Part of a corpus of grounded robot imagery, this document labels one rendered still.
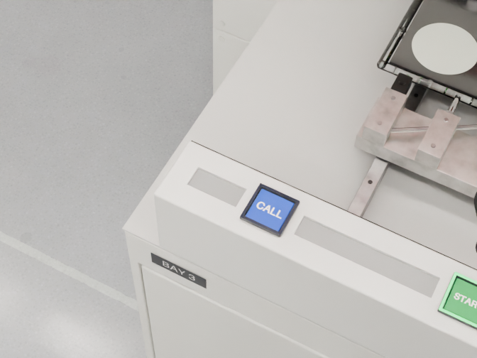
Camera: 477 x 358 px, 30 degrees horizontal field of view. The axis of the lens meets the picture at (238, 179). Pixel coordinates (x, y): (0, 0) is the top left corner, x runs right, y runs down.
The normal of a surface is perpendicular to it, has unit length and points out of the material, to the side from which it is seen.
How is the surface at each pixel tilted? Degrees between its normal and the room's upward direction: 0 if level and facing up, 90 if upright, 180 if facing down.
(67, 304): 0
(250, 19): 90
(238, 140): 0
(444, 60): 0
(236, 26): 90
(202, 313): 90
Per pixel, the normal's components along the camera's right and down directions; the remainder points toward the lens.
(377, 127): 0.02, -0.54
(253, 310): -0.47, 0.74
